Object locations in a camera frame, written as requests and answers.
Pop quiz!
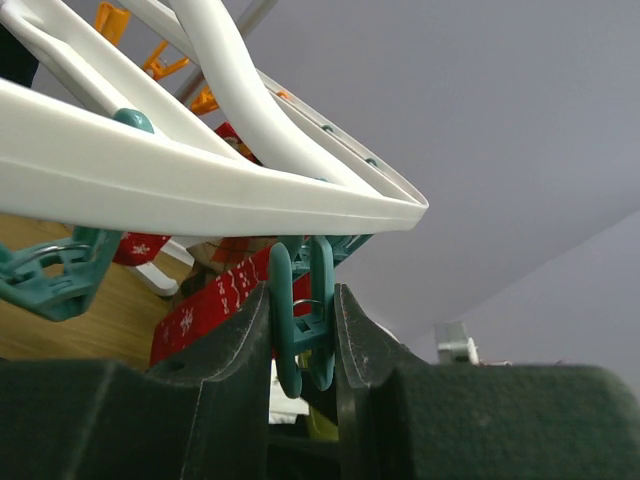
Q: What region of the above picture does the teal clothes peg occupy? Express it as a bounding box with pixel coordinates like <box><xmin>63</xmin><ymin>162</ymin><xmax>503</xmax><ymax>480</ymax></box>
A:
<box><xmin>1</xmin><ymin>226</ymin><xmax>123</xmax><ymax>322</ymax></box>
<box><xmin>267</xmin><ymin>236</ymin><xmax>335</xmax><ymax>399</ymax></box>

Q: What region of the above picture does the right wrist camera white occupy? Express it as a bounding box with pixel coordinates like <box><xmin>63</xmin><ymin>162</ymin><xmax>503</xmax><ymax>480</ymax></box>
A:
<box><xmin>435</xmin><ymin>321</ymin><xmax>480</xmax><ymax>365</ymax></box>

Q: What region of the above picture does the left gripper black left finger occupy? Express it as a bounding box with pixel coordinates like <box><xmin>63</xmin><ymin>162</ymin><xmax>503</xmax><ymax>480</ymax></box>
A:
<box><xmin>1</xmin><ymin>286</ymin><xmax>270</xmax><ymax>479</ymax></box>

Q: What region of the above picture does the white round sock hanger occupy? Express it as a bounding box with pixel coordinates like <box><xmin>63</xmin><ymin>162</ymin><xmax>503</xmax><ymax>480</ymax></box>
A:
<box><xmin>1</xmin><ymin>1</ymin><xmax>428</xmax><ymax>238</ymax></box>

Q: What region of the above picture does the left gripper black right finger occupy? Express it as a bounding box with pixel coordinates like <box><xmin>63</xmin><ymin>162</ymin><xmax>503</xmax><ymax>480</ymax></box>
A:
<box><xmin>334</xmin><ymin>284</ymin><xmax>639</xmax><ymax>479</ymax></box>

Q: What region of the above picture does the red sock with grey toe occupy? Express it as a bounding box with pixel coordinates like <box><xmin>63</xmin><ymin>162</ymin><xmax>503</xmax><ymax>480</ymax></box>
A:
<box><xmin>149</xmin><ymin>249</ymin><xmax>311</xmax><ymax>371</ymax></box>

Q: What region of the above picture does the red patterned sock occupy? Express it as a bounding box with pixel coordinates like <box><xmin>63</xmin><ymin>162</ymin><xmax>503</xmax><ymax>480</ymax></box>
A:
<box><xmin>113</xmin><ymin>232</ymin><xmax>170</xmax><ymax>267</ymax></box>

